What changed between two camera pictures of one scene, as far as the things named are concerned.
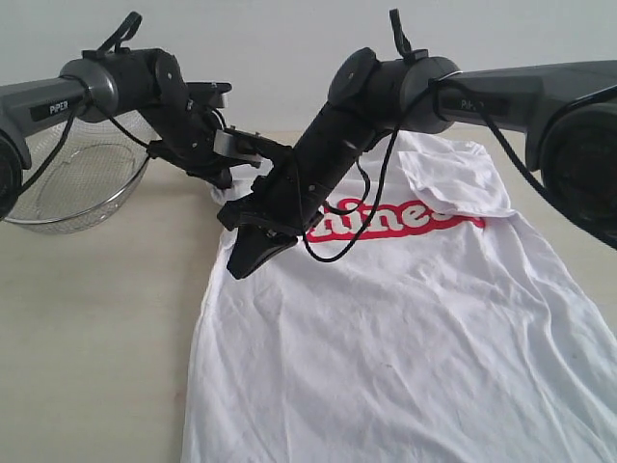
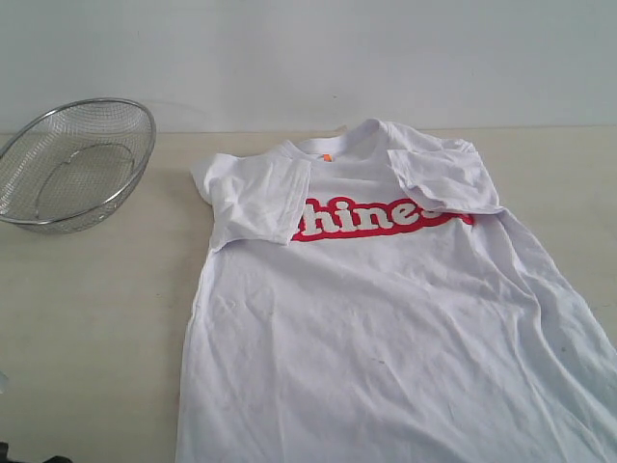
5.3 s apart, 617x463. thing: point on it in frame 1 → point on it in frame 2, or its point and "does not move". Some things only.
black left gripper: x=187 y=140 → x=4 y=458
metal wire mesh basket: x=83 y=172 does not move
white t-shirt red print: x=416 y=320 does not move
